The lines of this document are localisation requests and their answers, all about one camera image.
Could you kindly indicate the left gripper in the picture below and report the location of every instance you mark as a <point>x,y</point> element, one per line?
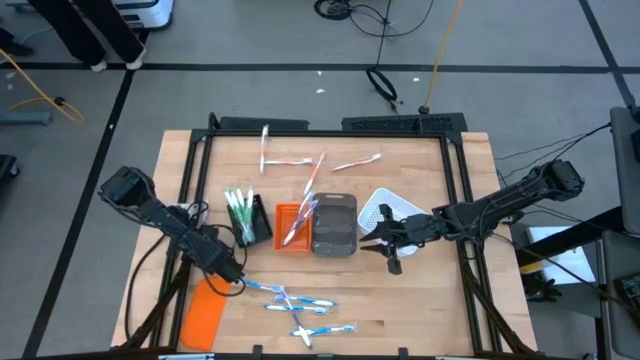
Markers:
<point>226,264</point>

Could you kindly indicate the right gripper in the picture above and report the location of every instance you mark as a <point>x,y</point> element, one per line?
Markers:
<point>425,227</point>

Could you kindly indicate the black slotted plastic basket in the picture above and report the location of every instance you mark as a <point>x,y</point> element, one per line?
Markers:
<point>262,220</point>

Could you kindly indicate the purple white toothbrush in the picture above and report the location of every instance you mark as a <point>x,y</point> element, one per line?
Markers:
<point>299,325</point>
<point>301,210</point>
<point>300,223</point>
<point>300,215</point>

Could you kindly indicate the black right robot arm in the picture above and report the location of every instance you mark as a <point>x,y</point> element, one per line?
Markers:
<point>500,204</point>

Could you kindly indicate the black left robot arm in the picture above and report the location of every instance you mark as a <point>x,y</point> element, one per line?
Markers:
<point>165,217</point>

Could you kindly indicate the white perforated plastic basket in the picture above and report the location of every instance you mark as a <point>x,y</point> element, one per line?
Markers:
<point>369,217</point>

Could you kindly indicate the orange flat plastic lid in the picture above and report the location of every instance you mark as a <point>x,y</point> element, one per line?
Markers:
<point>205,315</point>

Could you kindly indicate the grey translucent plastic bin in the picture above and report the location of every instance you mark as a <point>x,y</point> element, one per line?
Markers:
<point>334,225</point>

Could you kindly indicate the orange slotted plastic basket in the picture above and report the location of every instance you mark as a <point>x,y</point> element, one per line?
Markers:
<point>280,215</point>

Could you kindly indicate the silver aluminium extrusion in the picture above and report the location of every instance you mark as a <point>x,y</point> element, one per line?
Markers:
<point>187,356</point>
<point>455,358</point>

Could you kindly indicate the black perforated box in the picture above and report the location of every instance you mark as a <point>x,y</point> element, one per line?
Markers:
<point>400,122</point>

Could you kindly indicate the black plain box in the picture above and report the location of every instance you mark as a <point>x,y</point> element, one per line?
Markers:
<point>262,123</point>

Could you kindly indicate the white flat board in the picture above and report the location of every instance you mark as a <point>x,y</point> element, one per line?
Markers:
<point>565,255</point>

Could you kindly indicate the black diagonal beam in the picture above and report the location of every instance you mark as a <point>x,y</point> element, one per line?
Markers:
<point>575,232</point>

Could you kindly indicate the grey furniture panel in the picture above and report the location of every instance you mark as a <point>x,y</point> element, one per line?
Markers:
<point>620,320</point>
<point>625,165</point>

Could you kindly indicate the black floor device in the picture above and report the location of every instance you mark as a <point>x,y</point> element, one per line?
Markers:
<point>630,290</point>

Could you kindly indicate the grey metal stand bar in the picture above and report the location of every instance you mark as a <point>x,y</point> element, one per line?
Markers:
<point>25,118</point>

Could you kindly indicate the white grey appliance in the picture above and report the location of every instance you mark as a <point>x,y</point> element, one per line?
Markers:
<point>145,12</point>

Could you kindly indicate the person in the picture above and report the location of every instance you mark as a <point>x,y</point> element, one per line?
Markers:
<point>85,30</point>

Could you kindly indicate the black frame clip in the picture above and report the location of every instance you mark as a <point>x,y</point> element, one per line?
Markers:
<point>257,350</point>
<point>402,351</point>
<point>214,121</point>

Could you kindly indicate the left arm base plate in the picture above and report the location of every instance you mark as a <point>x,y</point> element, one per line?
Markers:
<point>195,210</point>

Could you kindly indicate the black aluminium table frame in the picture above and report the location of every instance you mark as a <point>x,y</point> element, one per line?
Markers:
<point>325,133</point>

